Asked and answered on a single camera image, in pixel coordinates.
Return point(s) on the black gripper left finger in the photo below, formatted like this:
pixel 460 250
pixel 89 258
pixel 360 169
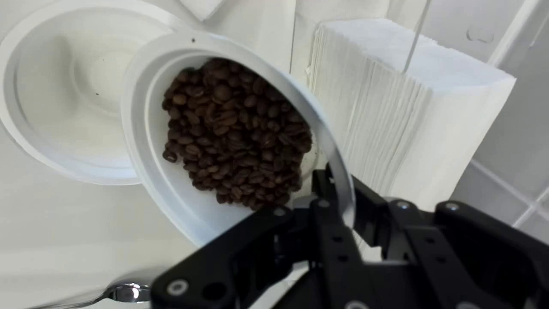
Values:
pixel 331 251

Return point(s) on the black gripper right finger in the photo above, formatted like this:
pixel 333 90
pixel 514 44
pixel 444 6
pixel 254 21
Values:
pixel 456 258

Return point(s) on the roasted coffee beans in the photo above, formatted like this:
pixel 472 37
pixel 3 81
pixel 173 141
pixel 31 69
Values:
pixel 233 131

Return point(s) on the white foam bowl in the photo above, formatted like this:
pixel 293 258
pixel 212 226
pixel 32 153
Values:
pixel 154 172
pixel 56 87

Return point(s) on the white napkin stack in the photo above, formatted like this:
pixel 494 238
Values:
pixel 399 114

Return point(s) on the shiny metal spoon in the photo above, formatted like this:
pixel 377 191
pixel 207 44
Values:
pixel 127 293

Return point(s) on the clear acrylic napkin holder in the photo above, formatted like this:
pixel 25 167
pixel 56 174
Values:
pixel 415 35

